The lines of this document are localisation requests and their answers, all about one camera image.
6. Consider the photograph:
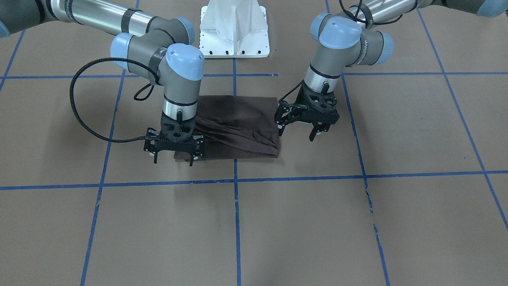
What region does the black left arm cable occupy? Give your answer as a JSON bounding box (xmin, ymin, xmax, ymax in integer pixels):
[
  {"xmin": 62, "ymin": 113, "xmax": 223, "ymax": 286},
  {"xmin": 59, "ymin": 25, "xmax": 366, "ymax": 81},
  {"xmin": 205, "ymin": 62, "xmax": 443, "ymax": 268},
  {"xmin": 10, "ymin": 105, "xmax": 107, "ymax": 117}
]
[{"xmin": 339, "ymin": 0, "xmax": 381, "ymax": 26}]

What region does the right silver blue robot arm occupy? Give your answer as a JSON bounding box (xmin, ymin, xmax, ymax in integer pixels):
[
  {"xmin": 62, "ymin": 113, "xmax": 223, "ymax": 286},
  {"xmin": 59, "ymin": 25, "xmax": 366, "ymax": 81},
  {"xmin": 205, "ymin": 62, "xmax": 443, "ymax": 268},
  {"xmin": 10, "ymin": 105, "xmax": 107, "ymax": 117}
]
[{"xmin": 0, "ymin": 0, "xmax": 205, "ymax": 165}]

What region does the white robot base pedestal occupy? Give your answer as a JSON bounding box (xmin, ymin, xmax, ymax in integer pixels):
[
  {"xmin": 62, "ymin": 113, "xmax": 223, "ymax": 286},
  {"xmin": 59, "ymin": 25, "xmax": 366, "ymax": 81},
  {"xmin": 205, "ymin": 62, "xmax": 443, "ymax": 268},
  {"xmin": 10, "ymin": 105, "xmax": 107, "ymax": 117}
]
[{"xmin": 198, "ymin": 0, "xmax": 270, "ymax": 58}]

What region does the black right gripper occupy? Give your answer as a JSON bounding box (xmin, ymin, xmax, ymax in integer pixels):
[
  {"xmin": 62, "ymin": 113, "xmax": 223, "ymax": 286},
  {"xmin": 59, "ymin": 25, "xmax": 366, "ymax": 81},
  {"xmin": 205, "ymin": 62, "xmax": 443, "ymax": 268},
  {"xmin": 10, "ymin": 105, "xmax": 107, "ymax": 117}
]
[{"xmin": 143, "ymin": 113, "xmax": 206, "ymax": 167}]

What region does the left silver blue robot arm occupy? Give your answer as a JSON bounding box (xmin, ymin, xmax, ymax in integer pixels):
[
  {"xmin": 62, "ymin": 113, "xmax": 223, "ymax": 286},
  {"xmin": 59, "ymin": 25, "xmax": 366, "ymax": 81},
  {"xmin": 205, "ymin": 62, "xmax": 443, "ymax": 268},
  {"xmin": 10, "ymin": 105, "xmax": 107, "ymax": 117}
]
[{"xmin": 274, "ymin": 0, "xmax": 507, "ymax": 141}]

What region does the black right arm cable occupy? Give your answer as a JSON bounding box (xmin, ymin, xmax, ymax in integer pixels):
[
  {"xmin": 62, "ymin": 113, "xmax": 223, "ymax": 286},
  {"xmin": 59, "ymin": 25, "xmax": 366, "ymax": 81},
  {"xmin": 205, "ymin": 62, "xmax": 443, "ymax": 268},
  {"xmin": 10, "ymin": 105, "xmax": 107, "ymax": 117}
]
[{"xmin": 69, "ymin": 57, "xmax": 163, "ymax": 143}]

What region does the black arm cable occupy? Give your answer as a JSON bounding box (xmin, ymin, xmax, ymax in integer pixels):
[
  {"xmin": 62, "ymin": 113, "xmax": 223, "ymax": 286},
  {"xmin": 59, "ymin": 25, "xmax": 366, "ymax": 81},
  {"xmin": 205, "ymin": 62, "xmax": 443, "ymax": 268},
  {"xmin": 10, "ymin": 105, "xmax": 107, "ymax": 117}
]
[
  {"xmin": 69, "ymin": 57, "xmax": 163, "ymax": 143},
  {"xmin": 339, "ymin": 0, "xmax": 381, "ymax": 26}
]

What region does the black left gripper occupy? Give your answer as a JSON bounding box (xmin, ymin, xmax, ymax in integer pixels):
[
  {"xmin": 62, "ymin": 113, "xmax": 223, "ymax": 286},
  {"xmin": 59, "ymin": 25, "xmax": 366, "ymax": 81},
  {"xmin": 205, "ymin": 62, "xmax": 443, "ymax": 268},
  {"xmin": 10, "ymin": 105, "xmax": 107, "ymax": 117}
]
[{"xmin": 274, "ymin": 81, "xmax": 340, "ymax": 142}]

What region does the dark brown t-shirt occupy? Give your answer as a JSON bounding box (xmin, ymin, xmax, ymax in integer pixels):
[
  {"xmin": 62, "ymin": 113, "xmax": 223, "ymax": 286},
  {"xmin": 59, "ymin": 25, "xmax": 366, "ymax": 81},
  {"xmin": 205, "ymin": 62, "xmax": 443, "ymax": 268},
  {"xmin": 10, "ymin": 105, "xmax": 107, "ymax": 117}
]
[{"xmin": 194, "ymin": 95, "xmax": 281, "ymax": 161}]

